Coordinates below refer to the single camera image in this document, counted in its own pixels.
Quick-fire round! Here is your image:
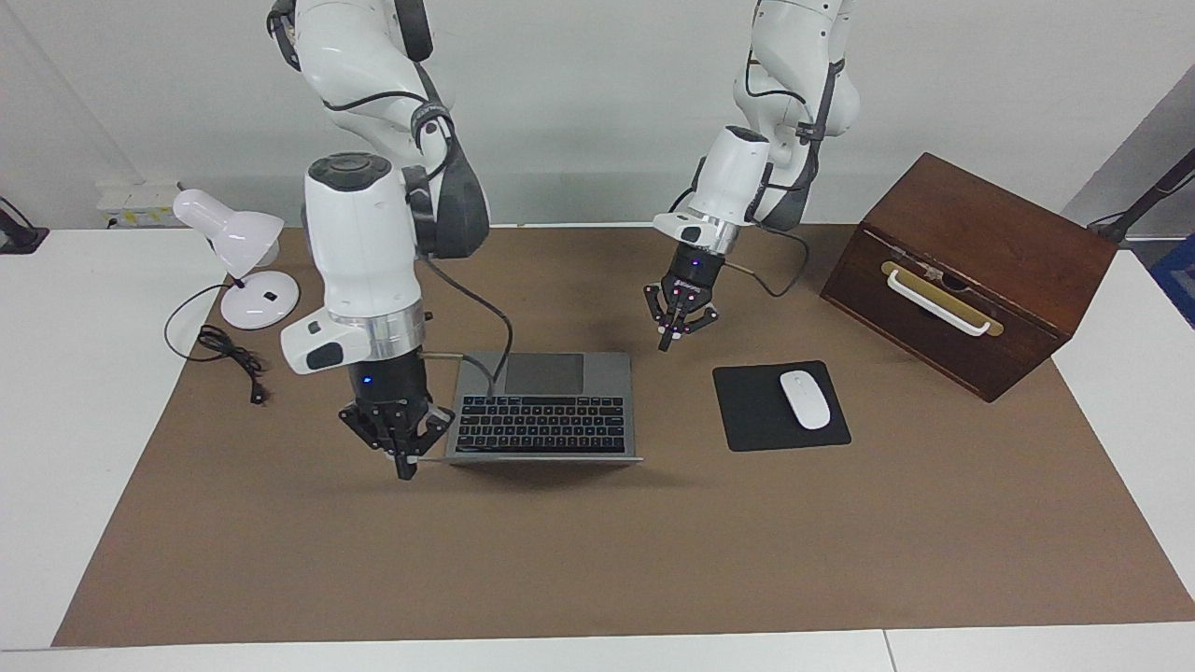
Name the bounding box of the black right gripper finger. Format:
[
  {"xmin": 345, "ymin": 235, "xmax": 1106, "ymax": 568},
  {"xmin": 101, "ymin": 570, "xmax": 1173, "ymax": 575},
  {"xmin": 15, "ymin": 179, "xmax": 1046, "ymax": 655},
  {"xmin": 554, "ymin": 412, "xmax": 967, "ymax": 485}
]
[
  {"xmin": 338, "ymin": 403, "xmax": 404, "ymax": 479},
  {"xmin": 405, "ymin": 403, "xmax": 457, "ymax": 480}
]

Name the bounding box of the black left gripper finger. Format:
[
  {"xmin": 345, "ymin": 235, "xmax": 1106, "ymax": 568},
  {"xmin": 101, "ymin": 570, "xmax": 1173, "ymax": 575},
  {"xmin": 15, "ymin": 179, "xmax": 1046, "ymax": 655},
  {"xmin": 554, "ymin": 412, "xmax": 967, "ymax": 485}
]
[
  {"xmin": 644, "ymin": 285, "xmax": 675, "ymax": 352},
  {"xmin": 674, "ymin": 299, "xmax": 720, "ymax": 337}
]

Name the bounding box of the silver laptop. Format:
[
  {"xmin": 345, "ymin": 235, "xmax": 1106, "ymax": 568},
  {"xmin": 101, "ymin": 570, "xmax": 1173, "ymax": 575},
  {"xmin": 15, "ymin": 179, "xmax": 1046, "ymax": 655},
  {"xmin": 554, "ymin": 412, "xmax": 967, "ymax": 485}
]
[{"xmin": 415, "ymin": 352, "xmax": 645, "ymax": 465}]

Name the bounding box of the black mouse pad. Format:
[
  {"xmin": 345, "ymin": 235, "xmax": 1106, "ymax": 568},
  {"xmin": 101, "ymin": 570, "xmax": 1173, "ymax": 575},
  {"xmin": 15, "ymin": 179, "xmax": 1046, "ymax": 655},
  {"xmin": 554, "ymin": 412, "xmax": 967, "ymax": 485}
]
[{"xmin": 712, "ymin": 360, "xmax": 852, "ymax": 453}]

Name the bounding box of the white computer mouse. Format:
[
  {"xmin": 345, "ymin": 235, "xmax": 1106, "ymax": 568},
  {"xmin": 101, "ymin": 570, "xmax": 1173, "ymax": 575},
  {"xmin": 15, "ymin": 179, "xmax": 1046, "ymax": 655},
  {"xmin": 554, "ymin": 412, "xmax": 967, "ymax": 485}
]
[{"xmin": 780, "ymin": 371, "xmax": 832, "ymax": 431}]

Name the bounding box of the white desk lamp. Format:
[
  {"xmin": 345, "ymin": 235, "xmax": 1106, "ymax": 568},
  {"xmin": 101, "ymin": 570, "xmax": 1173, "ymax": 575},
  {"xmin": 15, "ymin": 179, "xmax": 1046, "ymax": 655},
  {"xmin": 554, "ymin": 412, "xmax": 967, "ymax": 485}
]
[{"xmin": 173, "ymin": 189, "xmax": 302, "ymax": 330}]

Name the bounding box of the brown table mat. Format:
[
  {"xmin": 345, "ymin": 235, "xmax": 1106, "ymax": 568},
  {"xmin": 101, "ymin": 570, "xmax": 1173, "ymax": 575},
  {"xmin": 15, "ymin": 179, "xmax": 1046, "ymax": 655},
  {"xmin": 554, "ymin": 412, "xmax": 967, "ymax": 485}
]
[{"xmin": 51, "ymin": 224, "xmax": 1195, "ymax": 648}]

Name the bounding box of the dark brown wooden box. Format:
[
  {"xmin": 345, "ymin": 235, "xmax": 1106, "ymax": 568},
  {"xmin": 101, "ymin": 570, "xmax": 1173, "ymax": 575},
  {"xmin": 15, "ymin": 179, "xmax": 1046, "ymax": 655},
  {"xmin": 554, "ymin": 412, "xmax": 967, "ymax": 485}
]
[{"xmin": 820, "ymin": 152, "xmax": 1118, "ymax": 404}]

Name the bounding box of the white power strip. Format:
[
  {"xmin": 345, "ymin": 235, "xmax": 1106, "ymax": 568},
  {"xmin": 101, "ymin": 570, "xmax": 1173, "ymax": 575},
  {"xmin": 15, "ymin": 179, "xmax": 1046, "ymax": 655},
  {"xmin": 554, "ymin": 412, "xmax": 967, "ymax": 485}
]
[{"xmin": 98, "ymin": 182, "xmax": 180, "ymax": 228}]

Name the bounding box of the black stand pole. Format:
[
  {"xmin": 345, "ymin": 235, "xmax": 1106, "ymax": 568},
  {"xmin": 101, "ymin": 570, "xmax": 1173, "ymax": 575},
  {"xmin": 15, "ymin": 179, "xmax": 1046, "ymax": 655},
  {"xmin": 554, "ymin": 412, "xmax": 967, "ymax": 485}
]
[{"xmin": 1088, "ymin": 147, "xmax": 1195, "ymax": 245}]

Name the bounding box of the blue object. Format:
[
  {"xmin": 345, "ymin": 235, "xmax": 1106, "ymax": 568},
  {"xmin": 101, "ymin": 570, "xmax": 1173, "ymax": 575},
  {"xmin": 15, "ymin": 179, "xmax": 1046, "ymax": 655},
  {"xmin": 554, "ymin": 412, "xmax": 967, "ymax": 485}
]
[{"xmin": 1150, "ymin": 233, "xmax": 1195, "ymax": 329}]

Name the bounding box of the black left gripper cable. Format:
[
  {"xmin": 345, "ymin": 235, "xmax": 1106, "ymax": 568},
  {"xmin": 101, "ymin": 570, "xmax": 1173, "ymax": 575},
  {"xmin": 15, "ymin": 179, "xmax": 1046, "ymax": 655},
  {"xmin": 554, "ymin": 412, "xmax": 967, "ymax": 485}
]
[{"xmin": 691, "ymin": 56, "xmax": 846, "ymax": 300}]

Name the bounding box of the black lamp power cable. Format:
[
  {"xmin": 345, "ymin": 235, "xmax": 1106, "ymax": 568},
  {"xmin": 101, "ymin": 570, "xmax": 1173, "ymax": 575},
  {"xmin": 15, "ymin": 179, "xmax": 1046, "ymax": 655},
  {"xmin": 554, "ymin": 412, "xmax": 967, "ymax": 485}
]
[{"xmin": 164, "ymin": 283, "xmax": 270, "ymax": 406}]

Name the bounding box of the white box handle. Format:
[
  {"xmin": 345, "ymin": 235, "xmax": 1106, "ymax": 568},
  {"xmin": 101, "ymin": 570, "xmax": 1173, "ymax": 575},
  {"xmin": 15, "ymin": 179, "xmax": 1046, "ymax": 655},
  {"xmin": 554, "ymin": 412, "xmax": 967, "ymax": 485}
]
[{"xmin": 885, "ymin": 268, "xmax": 992, "ymax": 337}]

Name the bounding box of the black clamp mount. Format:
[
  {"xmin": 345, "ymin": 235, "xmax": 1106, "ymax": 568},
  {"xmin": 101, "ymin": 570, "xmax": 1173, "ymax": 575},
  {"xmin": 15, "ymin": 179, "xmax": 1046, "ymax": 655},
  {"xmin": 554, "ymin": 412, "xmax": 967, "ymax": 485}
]
[{"xmin": 0, "ymin": 198, "xmax": 49, "ymax": 255}]

